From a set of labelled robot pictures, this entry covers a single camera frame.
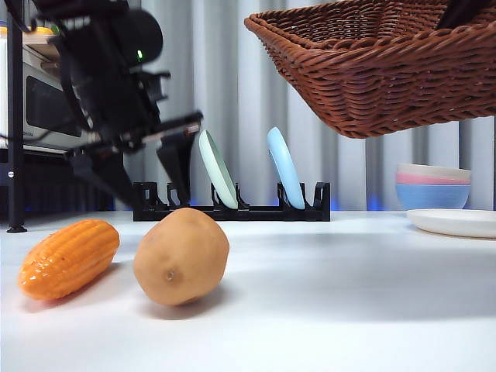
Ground brown toy potato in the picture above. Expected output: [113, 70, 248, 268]
[133, 207, 230, 307]

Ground orange toy corn cob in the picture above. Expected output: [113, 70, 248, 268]
[18, 219, 120, 301]

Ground brown wicker basket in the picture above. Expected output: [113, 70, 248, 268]
[243, 0, 496, 140]

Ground pale green plate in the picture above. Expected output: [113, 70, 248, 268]
[198, 129, 239, 209]

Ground silver toaster oven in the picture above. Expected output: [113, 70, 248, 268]
[22, 42, 96, 153]

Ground black dish rack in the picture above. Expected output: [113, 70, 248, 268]
[133, 181, 332, 222]

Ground grey pleated curtain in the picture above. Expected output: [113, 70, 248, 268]
[115, 0, 496, 212]

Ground light blue plate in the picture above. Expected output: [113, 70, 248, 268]
[266, 126, 306, 209]

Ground beige bowl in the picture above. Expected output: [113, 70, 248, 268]
[395, 162, 473, 181]

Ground pink bowl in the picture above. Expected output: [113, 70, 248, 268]
[395, 172, 472, 186]

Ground blue bowl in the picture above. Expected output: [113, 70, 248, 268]
[395, 183, 472, 212]

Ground white plate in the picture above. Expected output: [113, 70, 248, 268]
[405, 208, 496, 239]

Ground black metal shelf frame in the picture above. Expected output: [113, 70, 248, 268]
[0, 0, 117, 234]

